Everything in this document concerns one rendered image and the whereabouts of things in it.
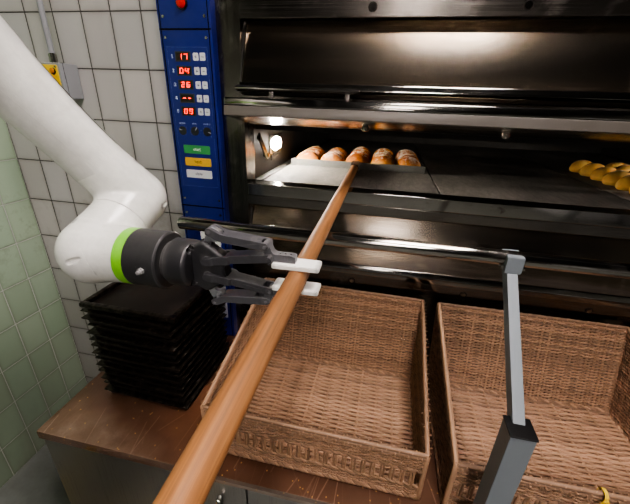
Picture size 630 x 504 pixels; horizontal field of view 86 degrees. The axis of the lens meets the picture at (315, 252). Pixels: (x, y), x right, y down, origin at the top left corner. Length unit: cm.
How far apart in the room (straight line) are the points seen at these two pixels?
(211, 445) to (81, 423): 98
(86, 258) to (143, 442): 65
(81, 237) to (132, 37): 80
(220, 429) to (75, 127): 52
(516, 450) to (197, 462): 55
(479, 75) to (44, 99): 91
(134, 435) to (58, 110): 83
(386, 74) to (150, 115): 74
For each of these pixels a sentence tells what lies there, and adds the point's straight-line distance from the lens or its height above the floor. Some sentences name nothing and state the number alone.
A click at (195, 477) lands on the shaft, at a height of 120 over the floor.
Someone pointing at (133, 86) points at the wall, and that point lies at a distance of 131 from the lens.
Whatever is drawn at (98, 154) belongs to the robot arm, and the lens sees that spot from 67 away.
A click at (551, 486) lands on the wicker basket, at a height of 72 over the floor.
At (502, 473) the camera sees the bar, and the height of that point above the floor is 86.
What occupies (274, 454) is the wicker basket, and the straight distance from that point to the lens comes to 99.
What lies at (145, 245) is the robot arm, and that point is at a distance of 57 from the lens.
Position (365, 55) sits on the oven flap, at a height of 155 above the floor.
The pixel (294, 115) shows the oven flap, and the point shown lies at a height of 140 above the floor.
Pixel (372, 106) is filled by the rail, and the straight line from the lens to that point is 90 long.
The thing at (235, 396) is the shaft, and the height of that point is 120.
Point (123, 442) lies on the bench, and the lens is 116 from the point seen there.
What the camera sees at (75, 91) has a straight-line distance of 141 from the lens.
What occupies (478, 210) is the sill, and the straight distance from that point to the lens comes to 111.
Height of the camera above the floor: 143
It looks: 24 degrees down
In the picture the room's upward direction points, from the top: 2 degrees clockwise
